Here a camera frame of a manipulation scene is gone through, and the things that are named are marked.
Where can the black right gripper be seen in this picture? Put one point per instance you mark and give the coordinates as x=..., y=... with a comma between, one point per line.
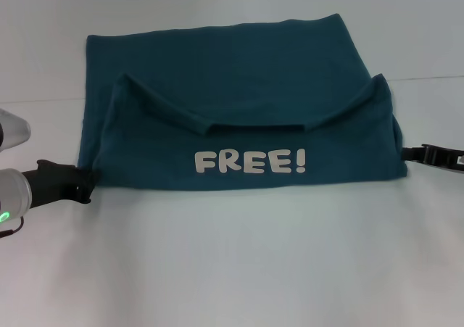
x=449, y=158

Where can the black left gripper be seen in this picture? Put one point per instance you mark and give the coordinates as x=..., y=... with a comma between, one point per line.
x=54, y=182

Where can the teal blue shirt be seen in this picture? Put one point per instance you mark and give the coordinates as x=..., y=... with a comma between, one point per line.
x=235, y=98

